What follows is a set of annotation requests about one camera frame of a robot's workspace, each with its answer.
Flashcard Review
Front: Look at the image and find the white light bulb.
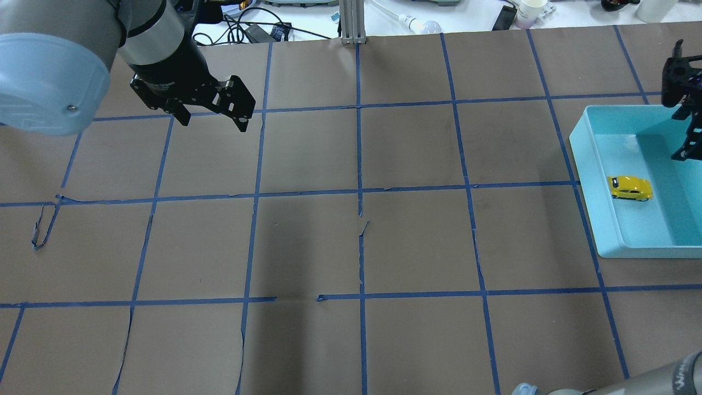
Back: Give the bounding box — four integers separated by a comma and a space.
370, 1, 442, 35

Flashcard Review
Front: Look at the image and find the aluminium frame post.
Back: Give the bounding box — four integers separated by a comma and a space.
338, 0, 367, 45

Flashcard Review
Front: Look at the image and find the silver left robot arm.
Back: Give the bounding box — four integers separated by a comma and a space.
1, 1, 256, 136

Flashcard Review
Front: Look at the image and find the white purple cup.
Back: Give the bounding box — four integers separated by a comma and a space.
514, 0, 548, 30

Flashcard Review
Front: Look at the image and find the black power adapter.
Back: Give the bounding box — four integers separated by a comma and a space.
491, 5, 518, 31

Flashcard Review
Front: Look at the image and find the yellow toy beetle car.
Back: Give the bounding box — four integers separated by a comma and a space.
607, 176, 654, 202

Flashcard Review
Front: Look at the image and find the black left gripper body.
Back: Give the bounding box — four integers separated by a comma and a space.
129, 38, 218, 110

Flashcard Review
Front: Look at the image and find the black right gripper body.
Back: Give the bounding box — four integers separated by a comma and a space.
660, 39, 701, 121

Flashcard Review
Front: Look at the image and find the turquoise plastic bin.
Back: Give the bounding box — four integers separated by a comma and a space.
569, 105, 701, 258

